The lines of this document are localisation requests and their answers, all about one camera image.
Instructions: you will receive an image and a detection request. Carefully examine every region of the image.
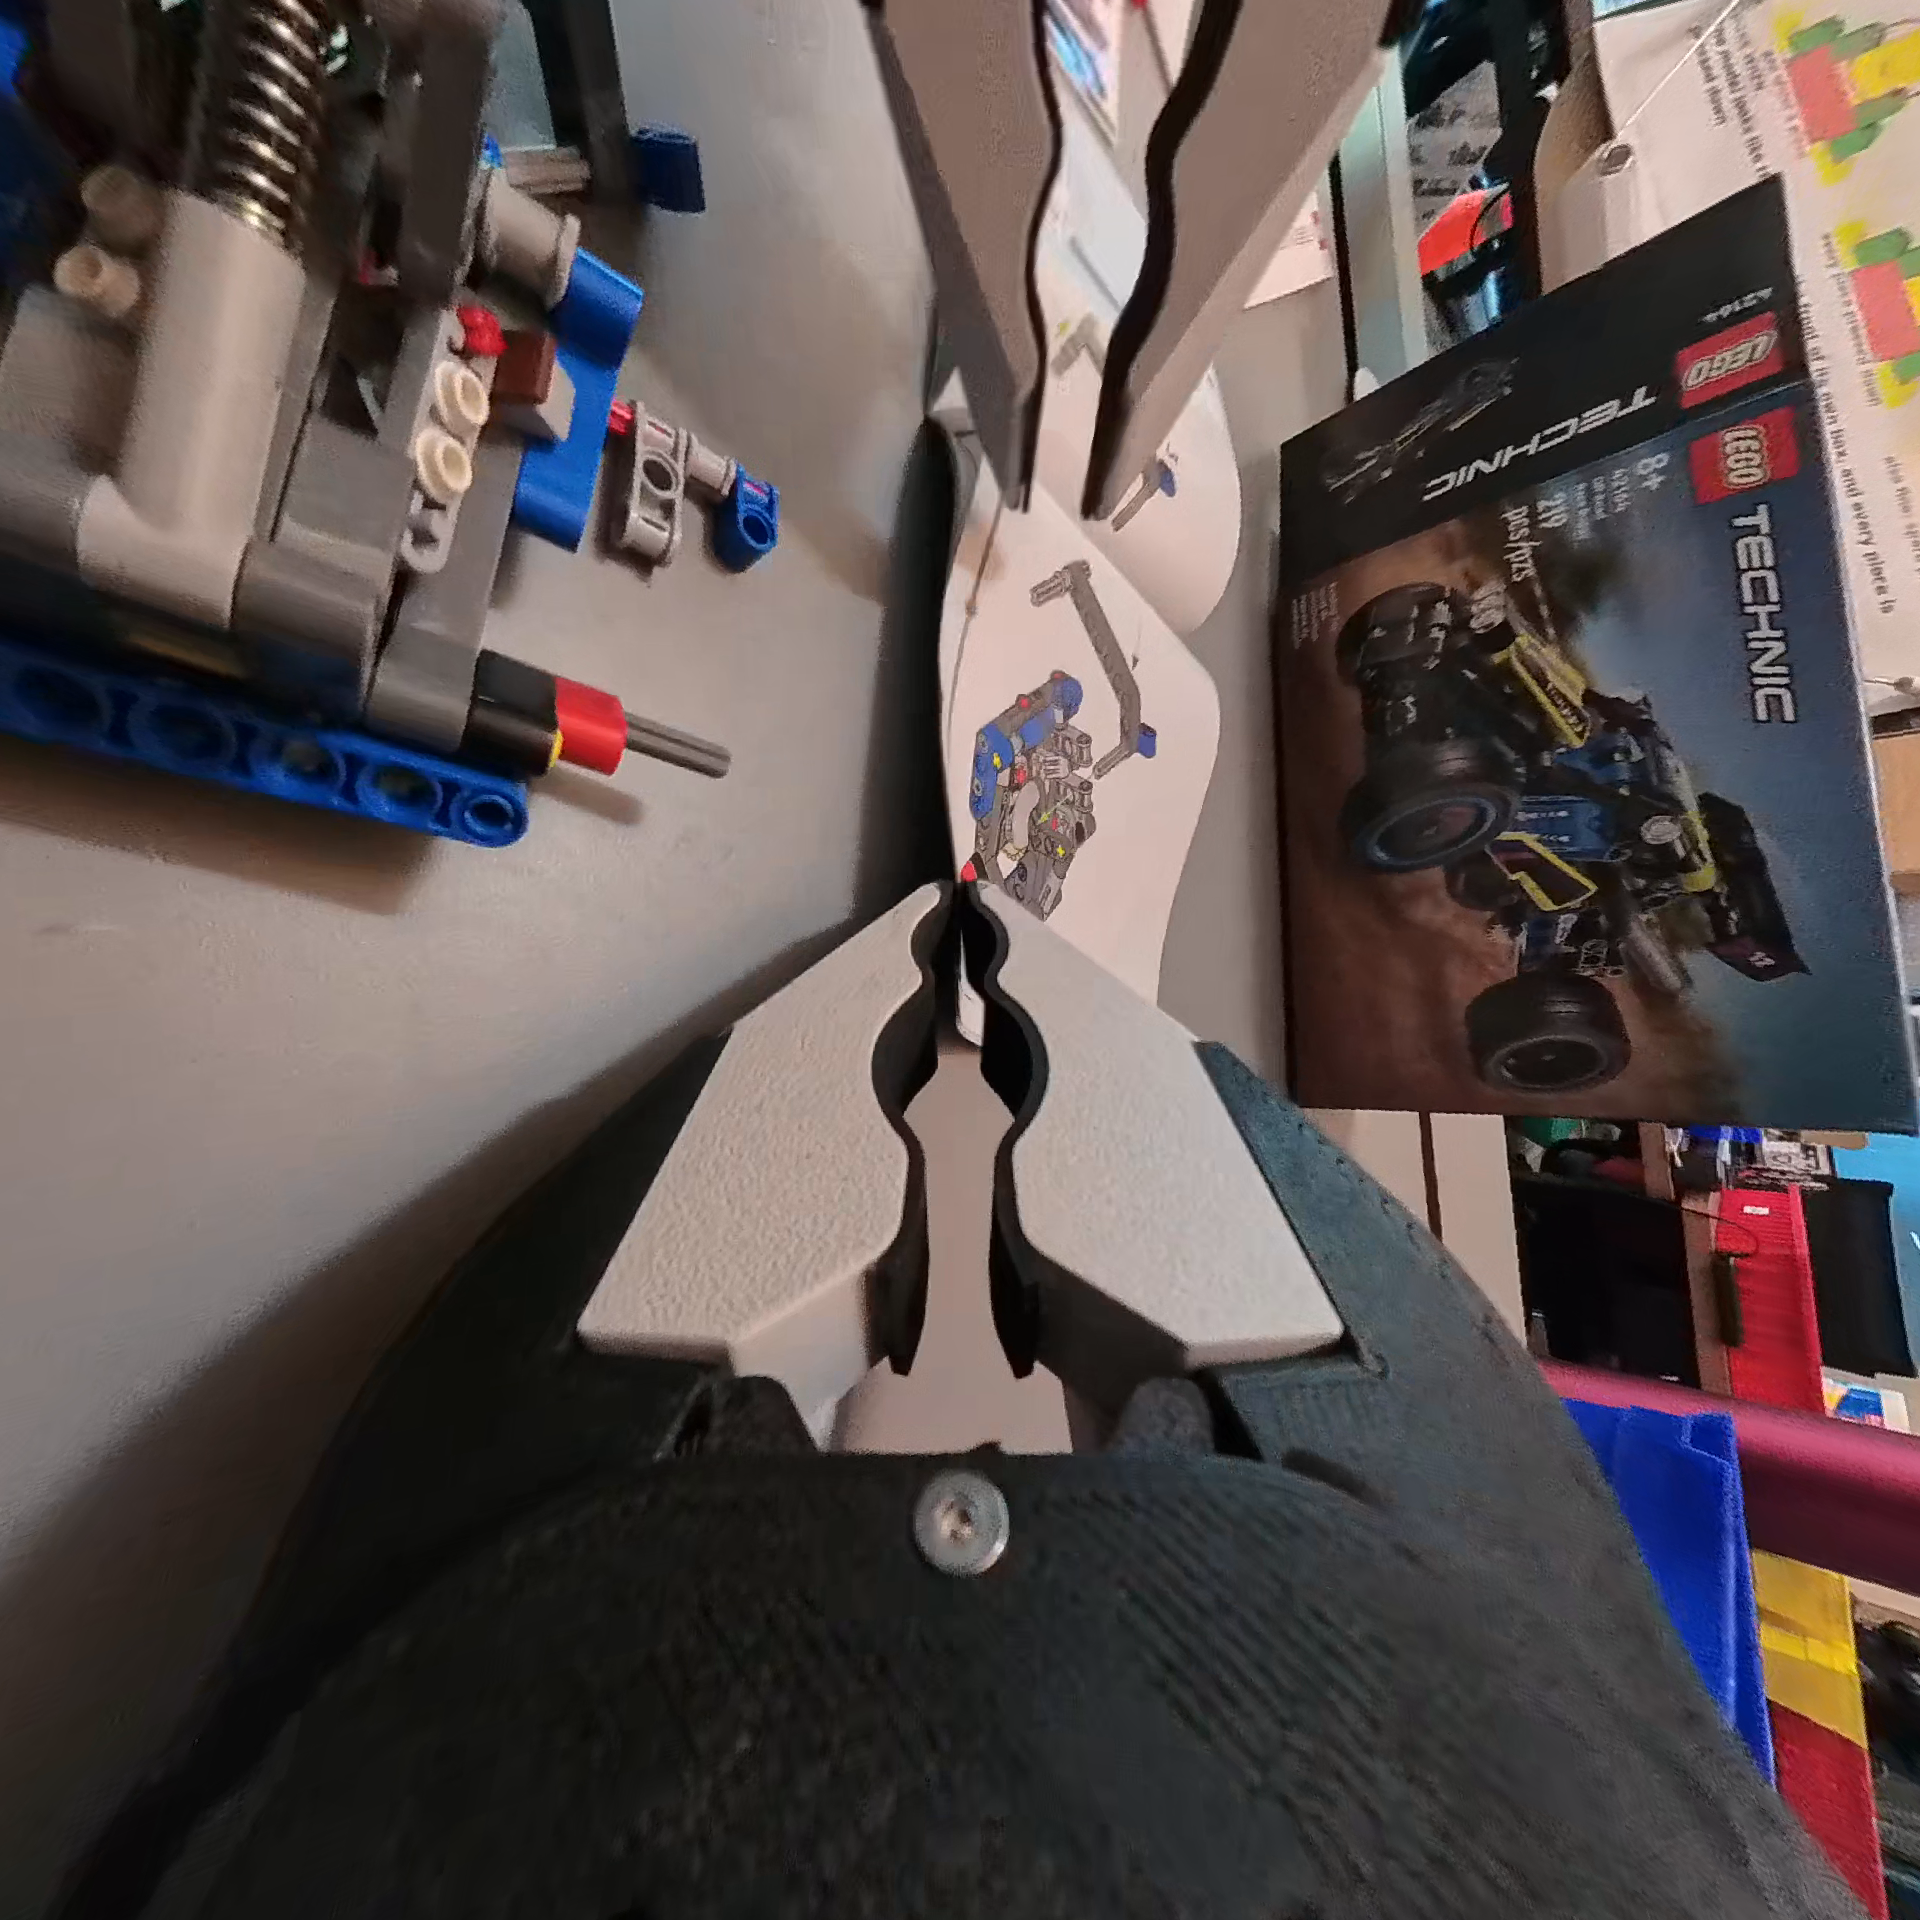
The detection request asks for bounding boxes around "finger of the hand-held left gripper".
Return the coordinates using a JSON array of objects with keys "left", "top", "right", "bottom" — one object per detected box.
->
[
  {"left": 867, "top": 0, "right": 1071, "bottom": 510},
  {"left": 1079, "top": 0, "right": 1415, "bottom": 520}
]

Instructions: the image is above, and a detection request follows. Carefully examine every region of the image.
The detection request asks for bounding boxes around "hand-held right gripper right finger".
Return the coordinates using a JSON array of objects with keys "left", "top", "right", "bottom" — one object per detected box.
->
[{"left": 958, "top": 884, "right": 1347, "bottom": 1377}]

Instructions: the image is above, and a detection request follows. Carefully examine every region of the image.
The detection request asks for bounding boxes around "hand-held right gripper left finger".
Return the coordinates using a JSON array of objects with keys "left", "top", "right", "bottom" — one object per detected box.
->
[{"left": 575, "top": 879, "right": 958, "bottom": 1377}]

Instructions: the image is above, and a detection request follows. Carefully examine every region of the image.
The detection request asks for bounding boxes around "lego instruction booklet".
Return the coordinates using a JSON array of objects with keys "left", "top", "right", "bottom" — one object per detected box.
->
[{"left": 922, "top": 298, "right": 1251, "bottom": 1052}]

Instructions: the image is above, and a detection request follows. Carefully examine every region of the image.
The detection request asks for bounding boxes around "partly built lego model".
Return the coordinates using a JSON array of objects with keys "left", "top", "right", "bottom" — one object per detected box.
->
[{"left": 0, "top": 0, "right": 784, "bottom": 853}]

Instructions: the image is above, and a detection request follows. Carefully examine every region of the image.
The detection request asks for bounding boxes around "lego set cardboard box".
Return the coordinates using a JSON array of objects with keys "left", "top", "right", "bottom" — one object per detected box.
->
[{"left": 1276, "top": 170, "right": 1920, "bottom": 1136}]

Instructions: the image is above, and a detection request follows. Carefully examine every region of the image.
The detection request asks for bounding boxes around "blue plastic bin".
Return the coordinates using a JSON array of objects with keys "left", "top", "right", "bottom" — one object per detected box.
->
[{"left": 1559, "top": 1393, "right": 1779, "bottom": 1788}]

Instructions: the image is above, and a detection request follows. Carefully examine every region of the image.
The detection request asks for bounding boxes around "red plastic crate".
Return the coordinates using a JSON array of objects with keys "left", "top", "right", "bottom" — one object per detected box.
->
[{"left": 1718, "top": 1183, "right": 1827, "bottom": 1402}]

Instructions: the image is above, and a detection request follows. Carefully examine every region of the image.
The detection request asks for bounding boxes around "magenta bar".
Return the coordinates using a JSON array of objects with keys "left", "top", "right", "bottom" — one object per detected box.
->
[{"left": 1537, "top": 1353, "right": 1920, "bottom": 1594}]

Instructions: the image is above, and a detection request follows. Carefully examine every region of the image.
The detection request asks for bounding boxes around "yellow and red container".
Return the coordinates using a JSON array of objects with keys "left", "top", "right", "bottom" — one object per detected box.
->
[{"left": 1746, "top": 1551, "right": 1894, "bottom": 1920}]

